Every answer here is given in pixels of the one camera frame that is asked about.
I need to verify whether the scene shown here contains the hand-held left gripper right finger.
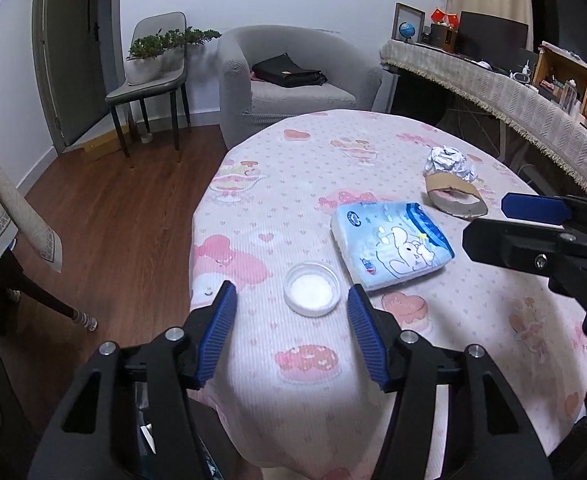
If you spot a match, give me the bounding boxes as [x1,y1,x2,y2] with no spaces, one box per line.
[346,284,559,480]

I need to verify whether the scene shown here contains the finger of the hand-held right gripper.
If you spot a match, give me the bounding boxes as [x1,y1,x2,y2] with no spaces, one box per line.
[501,192,587,235]
[462,216,587,342]

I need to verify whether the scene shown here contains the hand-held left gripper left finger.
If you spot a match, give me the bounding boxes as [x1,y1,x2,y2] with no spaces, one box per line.
[27,280,239,480]

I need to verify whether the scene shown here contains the white plastic lid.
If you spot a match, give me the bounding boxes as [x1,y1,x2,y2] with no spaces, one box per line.
[283,261,341,317]

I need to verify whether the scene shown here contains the cardboard tube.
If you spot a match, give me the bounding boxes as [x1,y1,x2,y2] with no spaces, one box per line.
[423,172,489,220]

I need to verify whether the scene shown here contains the blue tissue pack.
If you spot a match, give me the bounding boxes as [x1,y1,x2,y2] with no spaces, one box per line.
[330,201,455,294]

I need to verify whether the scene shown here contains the crumpled foil ball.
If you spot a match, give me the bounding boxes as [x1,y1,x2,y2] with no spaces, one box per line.
[422,145,479,184]

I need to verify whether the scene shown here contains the sideboard with lace cloth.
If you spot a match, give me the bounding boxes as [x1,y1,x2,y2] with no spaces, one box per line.
[379,40,587,204]

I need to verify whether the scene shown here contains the light wooden desk shelf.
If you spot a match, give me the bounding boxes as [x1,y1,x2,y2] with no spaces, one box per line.
[531,42,587,117]

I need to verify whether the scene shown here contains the round table pink tablecloth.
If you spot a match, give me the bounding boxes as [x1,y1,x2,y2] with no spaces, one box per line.
[189,109,587,480]

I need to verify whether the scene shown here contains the dark wooden table leg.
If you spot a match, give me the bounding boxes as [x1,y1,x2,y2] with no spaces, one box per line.
[2,254,99,333]

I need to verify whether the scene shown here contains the black monitor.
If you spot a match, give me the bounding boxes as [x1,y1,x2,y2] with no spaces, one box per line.
[457,11,531,61]

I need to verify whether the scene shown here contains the dark wooden box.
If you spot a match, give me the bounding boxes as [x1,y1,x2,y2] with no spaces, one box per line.
[430,24,459,54]

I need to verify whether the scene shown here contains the small red flags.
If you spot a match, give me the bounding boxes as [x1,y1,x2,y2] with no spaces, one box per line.
[431,8,461,27]

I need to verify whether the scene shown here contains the flat cardboard box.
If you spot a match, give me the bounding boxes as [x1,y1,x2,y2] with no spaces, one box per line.
[76,130,130,161]

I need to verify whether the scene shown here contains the framed picture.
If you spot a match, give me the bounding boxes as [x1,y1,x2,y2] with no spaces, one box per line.
[391,2,427,44]

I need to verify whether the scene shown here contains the grey armchair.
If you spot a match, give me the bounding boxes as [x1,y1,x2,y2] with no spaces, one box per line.
[217,25,384,152]

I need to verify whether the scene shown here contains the beige lace tablecloth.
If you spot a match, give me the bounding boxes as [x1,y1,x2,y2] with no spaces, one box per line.
[0,115,65,282]

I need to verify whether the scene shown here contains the grey dining chair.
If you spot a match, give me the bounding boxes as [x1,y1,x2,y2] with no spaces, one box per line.
[104,11,192,169]

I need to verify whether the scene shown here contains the black bag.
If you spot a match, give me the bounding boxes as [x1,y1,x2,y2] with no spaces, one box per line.
[251,53,329,88]

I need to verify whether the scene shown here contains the white planter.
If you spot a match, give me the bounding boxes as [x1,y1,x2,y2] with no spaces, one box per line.
[126,50,184,86]

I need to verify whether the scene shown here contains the green bonsai plant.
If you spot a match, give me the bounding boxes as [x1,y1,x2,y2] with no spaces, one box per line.
[127,26,222,60]

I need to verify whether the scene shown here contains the grey door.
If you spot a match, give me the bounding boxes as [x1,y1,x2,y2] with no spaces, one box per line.
[32,0,124,154]

